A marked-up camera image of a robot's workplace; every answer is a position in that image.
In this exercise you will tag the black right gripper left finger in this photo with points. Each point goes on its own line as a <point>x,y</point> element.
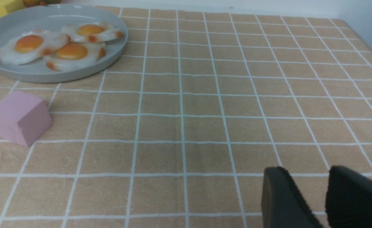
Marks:
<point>282,203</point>

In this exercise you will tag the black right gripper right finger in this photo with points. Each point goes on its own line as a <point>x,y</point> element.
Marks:
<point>348,199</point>

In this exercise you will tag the fried egg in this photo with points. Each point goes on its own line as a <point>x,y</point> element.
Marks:
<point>75,56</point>
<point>32,45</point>
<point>92,32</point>

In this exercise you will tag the checked beige tablecloth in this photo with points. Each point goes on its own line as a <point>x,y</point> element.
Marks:
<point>177,133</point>

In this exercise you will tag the pink foam cube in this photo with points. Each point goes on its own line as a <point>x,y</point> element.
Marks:
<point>24,118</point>

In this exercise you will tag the grey plate with eggs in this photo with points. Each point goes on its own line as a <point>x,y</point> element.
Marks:
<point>53,18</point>

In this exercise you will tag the red yellow apple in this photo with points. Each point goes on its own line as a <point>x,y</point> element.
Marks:
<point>33,3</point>

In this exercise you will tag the yellow foam cube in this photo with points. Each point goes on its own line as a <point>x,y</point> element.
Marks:
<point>9,6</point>

